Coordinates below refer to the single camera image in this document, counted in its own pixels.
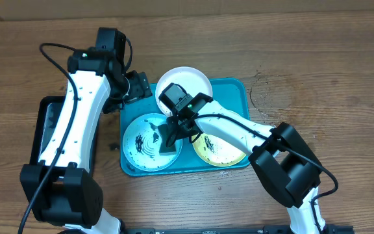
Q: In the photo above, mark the dark green sponge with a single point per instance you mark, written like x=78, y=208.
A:
x=168, y=144

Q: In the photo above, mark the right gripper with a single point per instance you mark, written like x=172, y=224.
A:
x=180, y=132

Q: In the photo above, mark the teal plastic serving tray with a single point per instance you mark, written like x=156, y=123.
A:
x=229, y=92

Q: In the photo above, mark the black water tray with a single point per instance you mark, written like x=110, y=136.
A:
x=48, y=115

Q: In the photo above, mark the green rimmed plate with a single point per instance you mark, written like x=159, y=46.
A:
x=215, y=151

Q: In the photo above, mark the light blue rimmed plate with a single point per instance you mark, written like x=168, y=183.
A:
x=144, y=145

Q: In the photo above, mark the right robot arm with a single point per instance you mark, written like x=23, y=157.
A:
x=286, y=167

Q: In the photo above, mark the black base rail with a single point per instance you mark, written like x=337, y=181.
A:
x=276, y=229

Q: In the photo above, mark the white plate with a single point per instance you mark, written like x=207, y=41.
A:
x=191, y=79

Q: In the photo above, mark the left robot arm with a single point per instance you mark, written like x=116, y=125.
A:
x=58, y=181

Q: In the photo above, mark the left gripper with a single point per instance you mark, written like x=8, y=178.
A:
x=141, y=89

